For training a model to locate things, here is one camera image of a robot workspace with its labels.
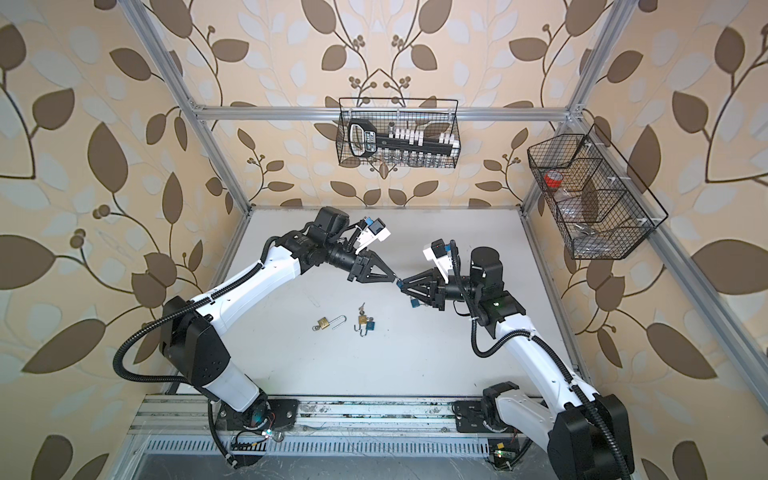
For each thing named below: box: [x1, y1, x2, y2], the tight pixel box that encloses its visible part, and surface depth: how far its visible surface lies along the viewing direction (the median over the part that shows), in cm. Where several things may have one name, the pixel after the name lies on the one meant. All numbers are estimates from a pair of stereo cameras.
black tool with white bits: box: [349, 119, 461, 158], surface depth 84 cm
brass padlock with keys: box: [354, 302, 368, 337], surface depth 92 cm
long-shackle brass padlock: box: [312, 315, 347, 332], surface depth 91 cm
